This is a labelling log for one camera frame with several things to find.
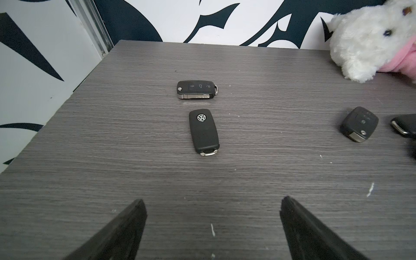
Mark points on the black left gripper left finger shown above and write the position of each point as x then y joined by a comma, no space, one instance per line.
119,239

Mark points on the black key fob buttons up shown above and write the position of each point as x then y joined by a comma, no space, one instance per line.
196,89

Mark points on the black key fob tilted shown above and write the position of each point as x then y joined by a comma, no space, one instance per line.
359,124

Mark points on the black key fob edge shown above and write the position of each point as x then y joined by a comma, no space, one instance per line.
405,125

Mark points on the white teddy bear pink shirt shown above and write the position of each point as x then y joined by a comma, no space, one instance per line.
375,39

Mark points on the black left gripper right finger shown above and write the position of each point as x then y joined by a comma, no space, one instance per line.
309,239

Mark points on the black VW key fob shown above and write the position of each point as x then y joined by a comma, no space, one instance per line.
203,132

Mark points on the aluminium frame post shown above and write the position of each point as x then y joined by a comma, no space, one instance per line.
89,16

